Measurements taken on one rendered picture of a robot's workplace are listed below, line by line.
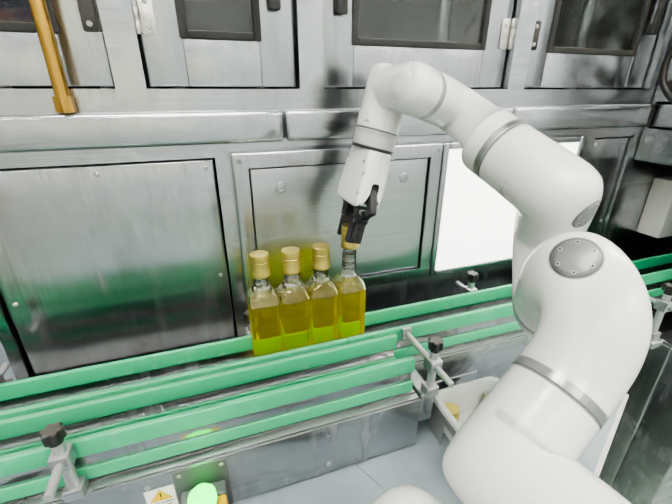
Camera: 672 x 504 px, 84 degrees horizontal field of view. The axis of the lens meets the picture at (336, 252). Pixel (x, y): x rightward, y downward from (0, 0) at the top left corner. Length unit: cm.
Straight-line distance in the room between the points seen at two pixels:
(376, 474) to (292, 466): 17
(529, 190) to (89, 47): 70
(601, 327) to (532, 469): 13
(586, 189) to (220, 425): 62
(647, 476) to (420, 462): 98
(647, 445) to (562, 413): 126
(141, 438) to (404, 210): 67
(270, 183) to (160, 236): 25
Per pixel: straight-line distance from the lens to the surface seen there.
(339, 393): 72
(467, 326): 93
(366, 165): 64
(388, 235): 90
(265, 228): 80
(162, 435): 70
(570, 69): 119
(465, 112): 66
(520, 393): 39
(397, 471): 85
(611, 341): 39
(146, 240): 84
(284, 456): 76
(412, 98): 58
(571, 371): 39
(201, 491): 72
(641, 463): 169
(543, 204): 47
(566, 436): 39
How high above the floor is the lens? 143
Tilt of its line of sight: 24 degrees down
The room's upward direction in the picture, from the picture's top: straight up
